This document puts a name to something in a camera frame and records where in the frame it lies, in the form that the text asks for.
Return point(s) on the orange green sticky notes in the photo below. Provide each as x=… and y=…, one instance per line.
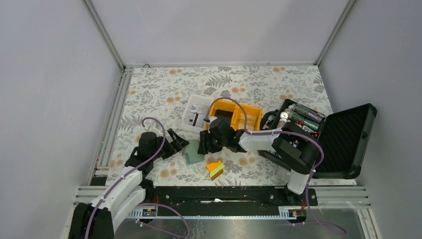
x=215, y=169

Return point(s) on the white plastic bin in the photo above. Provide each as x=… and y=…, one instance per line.
x=194, y=99

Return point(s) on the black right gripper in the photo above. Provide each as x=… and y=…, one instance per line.
x=205, y=136

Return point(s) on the yellow plastic divided bin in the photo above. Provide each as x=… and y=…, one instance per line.
x=237, y=115

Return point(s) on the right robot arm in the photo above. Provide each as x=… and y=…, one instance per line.
x=300, y=151

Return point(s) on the black poker chip case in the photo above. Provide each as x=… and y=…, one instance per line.
x=343, y=137

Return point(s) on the green card holder wallet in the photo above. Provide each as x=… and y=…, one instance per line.
x=190, y=152

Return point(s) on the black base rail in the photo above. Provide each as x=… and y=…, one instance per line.
x=224, y=202

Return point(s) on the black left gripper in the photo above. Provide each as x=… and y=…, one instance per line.
x=175, y=146

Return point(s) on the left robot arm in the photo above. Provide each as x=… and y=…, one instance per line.
x=101, y=217

